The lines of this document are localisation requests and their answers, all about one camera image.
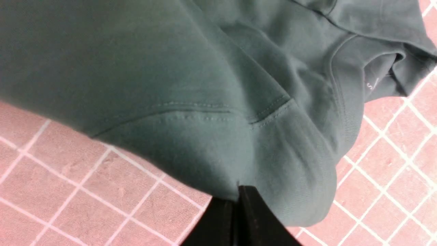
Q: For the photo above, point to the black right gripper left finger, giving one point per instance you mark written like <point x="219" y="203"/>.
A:
<point x="215" y="227"/>

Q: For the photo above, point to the pink checkered tablecloth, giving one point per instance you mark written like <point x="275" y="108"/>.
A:
<point x="60" y="187"/>

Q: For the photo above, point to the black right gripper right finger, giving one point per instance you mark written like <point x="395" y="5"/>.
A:
<point x="256" y="223"/>

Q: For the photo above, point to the green long-sleeve top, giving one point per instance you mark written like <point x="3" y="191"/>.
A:
<point x="218" y="93"/>

